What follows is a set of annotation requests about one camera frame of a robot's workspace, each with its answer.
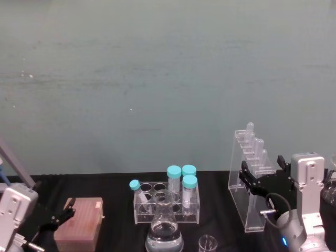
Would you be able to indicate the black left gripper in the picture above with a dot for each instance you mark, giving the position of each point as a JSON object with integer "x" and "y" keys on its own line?
{"x": 44, "y": 219}

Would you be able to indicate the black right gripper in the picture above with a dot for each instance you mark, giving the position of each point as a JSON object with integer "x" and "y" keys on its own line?
{"x": 278, "y": 189}

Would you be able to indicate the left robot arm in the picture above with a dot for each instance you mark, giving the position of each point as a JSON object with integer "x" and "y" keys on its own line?
{"x": 14, "y": 204}

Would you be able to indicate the clear plastic pipette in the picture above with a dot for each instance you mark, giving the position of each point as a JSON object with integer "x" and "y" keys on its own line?
{"x": 264, "y": 157}
{"x": 250, "y": 128}
{"x": 252, "y": 140}
{"x": 258, "y": 149}

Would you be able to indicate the pink pipette tip box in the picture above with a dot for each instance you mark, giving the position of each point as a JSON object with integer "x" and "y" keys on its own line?
{"x": 78, "y": 223}

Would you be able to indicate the clear acrylic pipette stand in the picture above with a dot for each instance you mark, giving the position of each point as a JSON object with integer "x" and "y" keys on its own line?
{"x": 244, "y": 204}

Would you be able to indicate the black table cloth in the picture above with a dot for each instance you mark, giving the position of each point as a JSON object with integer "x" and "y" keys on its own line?
{"x": 118, "y": 189}

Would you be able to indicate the glass flask with dark contents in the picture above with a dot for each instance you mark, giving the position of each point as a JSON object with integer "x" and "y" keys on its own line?
{"x": 329, "y": 189}

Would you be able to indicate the grey slanted rod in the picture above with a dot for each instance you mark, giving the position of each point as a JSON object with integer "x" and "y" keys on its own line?
{"x": 15, "y": 162}

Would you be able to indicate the small tilted teal-capped tube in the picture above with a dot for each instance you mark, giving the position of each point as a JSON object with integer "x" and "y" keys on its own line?
{"x": 139, "y": 193}

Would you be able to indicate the clear acrylic tube rack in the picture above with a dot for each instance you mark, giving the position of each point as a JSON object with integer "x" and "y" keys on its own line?
{"x": 147, "y": 219}

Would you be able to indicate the teal-capped tube with white label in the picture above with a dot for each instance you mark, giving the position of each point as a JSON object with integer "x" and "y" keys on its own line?
{"x": 189, "y": 194}

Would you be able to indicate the small glass beaker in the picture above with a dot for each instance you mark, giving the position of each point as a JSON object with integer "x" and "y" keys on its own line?
{"x": 208, "y": 242}

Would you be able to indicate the tall teal-capped tube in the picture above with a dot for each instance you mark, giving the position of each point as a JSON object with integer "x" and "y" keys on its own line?
{"x": 174, "y": 181}

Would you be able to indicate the glass conical flask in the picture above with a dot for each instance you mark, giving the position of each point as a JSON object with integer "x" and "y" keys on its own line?
{"x": 164, "y": 228}

